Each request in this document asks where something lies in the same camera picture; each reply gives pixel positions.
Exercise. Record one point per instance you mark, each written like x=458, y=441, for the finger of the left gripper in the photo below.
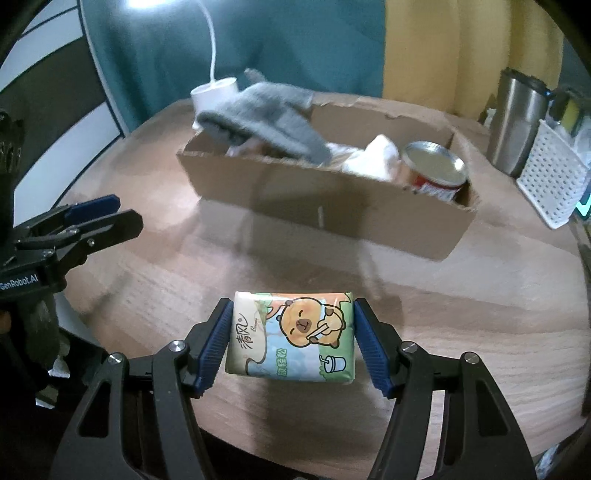
x=65, y=216
x=73, y=245

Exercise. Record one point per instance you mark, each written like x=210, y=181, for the yellow green sponge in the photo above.
x=570, y=116

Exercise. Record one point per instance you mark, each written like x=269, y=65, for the white desk lamp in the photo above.
x=208, y=83

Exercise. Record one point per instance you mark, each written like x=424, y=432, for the red tin can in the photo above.
x=432, y=169

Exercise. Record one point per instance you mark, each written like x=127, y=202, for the steel travel mug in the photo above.
x=522, y=103

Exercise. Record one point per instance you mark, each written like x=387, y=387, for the white perforated basket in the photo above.
x=554, y=177

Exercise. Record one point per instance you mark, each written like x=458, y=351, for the yellow curtain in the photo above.
x=448, y=55

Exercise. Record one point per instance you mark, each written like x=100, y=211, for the grey knitted sock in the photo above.
x=276, y=114

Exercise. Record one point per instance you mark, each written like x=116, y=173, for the cardboard box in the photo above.
x=345, y=204

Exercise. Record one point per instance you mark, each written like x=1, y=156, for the teal curtain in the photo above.
x=327, y=46

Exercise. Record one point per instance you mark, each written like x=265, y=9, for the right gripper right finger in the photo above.
x=480, y=437

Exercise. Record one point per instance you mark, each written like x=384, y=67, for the cartoon tissue pack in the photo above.
x=295, y=337

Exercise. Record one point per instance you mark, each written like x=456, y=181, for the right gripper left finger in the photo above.
x=135, y=421

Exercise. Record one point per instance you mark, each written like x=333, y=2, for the dark grey cloth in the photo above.
x=560, y=99

